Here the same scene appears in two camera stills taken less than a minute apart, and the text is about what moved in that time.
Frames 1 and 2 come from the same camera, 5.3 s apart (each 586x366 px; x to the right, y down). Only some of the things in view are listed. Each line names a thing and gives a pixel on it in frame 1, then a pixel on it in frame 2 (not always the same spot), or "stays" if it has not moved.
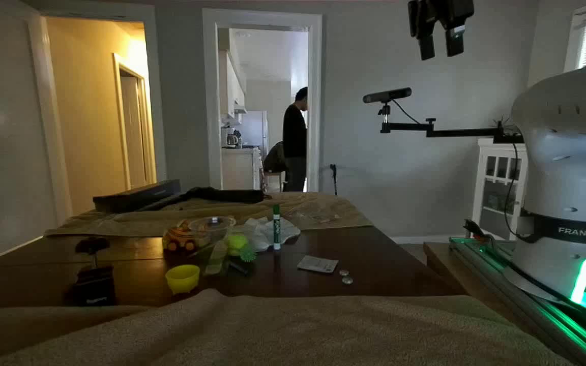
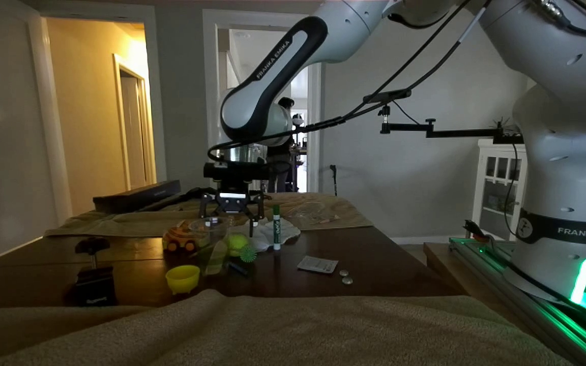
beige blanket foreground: x=224 y=328 stays
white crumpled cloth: x=261 y=230 stays
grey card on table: x=317 y=264 stays
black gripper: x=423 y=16 -> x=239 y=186
